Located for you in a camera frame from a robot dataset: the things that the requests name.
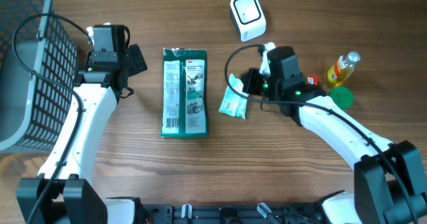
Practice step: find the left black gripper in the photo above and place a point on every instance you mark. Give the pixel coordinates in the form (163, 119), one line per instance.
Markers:
(135, 59)

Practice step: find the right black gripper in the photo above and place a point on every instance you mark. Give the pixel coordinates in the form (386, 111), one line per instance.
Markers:
(249, 82)

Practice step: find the clear teal small packet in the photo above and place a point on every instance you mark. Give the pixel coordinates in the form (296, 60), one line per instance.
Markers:
(232, 104)

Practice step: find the red stick sachet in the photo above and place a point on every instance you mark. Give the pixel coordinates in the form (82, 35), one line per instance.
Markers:
(312, 80)

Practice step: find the green white wipes packet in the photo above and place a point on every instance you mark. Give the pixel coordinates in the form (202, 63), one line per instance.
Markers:
(184, 75)

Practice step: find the green lid jar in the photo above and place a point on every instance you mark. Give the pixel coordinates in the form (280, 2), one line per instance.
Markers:
(342, 97)

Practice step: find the yellow dish soap bottle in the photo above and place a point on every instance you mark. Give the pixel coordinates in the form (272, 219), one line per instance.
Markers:
(341, 70)

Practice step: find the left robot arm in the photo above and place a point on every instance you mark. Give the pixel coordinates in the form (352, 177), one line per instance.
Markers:
(62, 192)

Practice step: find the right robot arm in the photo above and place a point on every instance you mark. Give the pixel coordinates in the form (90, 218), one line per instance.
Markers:
(389, 178)

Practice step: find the white barcode scanner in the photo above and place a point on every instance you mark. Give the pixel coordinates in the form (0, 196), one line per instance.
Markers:
(248, 18)

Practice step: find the grey plastic mesh basket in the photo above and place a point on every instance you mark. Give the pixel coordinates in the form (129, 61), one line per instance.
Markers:
(35, 50)

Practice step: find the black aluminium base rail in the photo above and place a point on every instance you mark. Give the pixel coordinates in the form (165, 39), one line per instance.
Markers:
(233, 214)

